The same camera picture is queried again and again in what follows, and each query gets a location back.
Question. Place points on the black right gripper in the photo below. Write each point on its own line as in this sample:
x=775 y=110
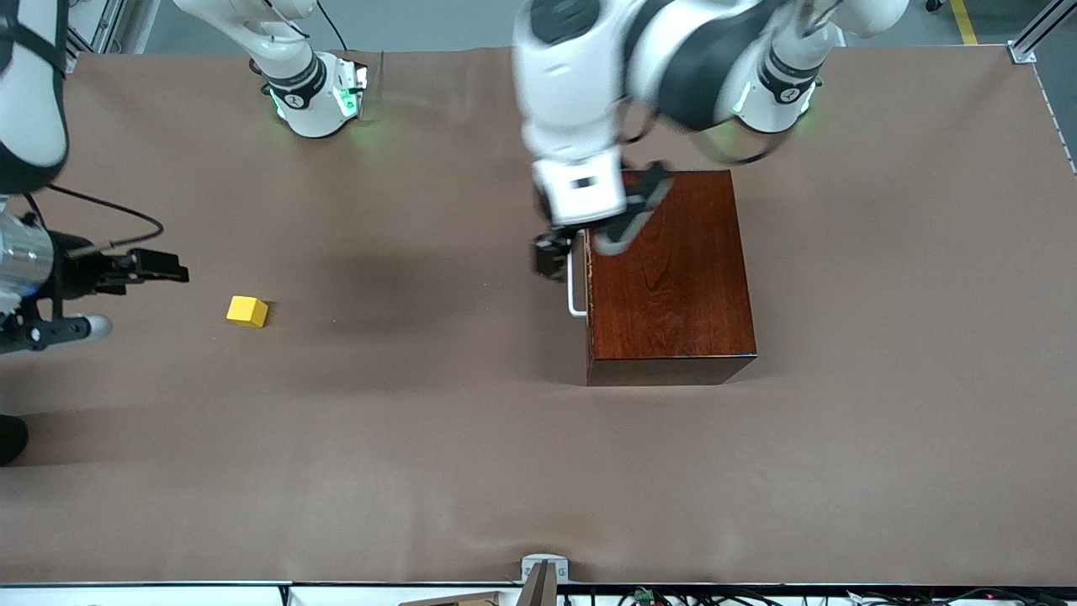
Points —
x=77 y=273

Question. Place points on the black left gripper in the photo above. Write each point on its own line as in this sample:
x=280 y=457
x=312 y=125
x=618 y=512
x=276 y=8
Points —
x=549 y=253

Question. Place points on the yellow block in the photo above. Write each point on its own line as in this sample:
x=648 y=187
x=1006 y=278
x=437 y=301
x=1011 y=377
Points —
x=246 y=311

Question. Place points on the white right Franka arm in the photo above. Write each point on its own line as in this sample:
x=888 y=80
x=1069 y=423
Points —
x=25 y=101

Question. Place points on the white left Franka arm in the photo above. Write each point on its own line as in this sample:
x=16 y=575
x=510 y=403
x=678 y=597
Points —
x=572 y=101

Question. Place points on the dark red wooden cabinet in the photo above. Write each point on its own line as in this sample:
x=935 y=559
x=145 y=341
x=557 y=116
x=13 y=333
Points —
x=665 y=278

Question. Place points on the black rounded object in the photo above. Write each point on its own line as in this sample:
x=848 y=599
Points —
x=10 y=439

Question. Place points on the brown table cover sheet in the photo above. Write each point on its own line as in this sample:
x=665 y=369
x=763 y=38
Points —
x=336 y=438

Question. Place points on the cardboard piece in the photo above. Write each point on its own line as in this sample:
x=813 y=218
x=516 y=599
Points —
x=463 y=600

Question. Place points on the single aluminium profile bar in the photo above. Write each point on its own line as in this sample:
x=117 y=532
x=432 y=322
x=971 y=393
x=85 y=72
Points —
x=1031 y=42

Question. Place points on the aluminium frame with struts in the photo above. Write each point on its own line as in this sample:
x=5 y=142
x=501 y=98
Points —
x=105 y=21

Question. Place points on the grey metal bracket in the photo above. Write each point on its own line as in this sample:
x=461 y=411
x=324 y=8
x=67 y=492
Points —
x=532 y=566

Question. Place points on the white table frame rail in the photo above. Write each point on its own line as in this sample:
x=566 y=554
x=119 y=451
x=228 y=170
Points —
x=168 y=596

